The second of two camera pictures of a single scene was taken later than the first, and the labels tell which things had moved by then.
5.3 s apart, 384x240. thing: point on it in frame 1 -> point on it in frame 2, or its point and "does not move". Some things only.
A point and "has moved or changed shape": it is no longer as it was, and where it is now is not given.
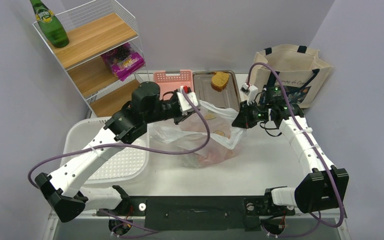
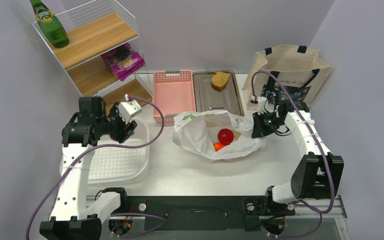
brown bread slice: (219, 81) does not move
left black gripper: (182, 116) -> (115, 111)
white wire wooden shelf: (103, 59) does not move
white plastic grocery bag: (189, 135) has moved or changed shape
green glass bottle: (52, 28) does not move
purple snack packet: (123, 61) does not move
